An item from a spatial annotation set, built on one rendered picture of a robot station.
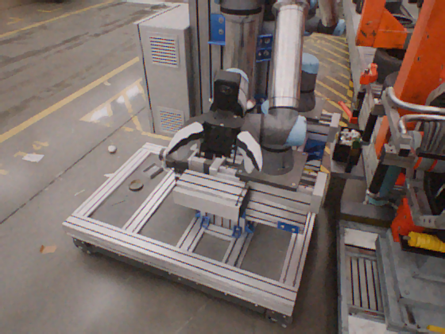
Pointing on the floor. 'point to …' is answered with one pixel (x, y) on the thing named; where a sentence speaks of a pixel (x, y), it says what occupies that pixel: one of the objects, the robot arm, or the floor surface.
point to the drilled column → (333, 192)
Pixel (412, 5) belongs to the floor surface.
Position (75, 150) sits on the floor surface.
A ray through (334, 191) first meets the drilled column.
